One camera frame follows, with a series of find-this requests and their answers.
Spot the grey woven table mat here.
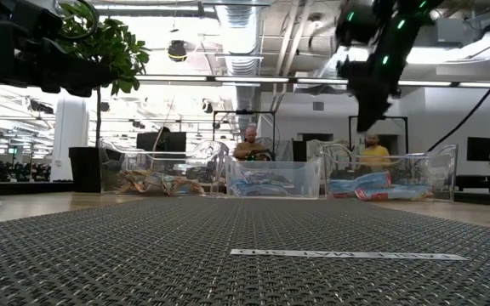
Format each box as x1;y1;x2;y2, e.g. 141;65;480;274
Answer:
0;195;490;306

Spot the green leafy indoor tree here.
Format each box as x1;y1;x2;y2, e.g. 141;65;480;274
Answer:
57;2;151;149

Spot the black monitor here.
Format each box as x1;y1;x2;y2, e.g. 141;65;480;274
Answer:
466;136;490;162
136;131;188;153

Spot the large clear plastic bin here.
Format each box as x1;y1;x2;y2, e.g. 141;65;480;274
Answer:
99;139;231;197
319;143;459;203

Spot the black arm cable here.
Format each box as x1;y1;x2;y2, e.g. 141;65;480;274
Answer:
57;0;100;43
425;65;490;153

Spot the white printed mat label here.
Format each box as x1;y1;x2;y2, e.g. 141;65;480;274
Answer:
230;248;470;262

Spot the white round column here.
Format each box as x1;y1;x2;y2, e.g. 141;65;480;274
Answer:
50;99;90;183

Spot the linear ceiling light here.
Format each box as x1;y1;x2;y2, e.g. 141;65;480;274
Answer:
136;75;490;89

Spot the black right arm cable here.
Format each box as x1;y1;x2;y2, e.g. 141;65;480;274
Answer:
425;65;490;153

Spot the blue oatmeal raisin granola bar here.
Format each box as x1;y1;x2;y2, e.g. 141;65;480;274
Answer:
229;180;293;198
240;170;293;185

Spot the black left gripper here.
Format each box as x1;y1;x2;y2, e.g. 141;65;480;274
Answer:
0;16;117;98

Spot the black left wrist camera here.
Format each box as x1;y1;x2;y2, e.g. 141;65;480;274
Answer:
13;3;64;42

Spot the black round ceiling pendant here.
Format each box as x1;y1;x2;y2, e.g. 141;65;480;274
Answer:
167;39;188;64

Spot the black metal frame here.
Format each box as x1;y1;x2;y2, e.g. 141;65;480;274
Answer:
348;114;410;155

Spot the small clear plastic bin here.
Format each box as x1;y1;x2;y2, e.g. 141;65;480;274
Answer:
223;155;325;200

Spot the black square planter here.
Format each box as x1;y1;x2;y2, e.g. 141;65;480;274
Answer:
68;146;103;195

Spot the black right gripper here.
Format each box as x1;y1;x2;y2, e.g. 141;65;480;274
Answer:
338;54;402;133

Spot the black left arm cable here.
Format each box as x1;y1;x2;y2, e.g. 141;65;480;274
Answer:
57;0;100;43

